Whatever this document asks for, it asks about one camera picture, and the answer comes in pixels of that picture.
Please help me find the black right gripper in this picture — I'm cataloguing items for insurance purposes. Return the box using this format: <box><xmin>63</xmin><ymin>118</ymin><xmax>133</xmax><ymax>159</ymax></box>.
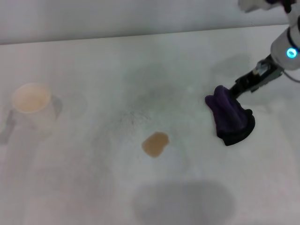
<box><xmin>228</xmin><ymin>54</ymin><xmax>285</xmax><ymax>99</ymax></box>

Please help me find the purple rag with black edge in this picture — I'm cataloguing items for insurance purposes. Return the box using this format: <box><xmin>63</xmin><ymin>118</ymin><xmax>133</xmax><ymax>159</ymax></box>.
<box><xmin>204</xmin><ymin>85</ymin><xmax>256</xmax><ymax>147</ymax></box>

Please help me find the white paper cup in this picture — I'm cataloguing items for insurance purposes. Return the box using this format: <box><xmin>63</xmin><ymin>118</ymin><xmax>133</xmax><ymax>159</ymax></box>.
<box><xmin>11</xmin><ymin>82</ymin><xmax>58</xmax><ymax>130</ymax></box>

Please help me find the brown water stain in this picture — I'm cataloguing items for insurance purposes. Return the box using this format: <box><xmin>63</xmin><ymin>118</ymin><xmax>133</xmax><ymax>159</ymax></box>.
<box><xmin>141</xmin><ymin>132</ymin><xmax>170</xmax><ymax>159</ymax></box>

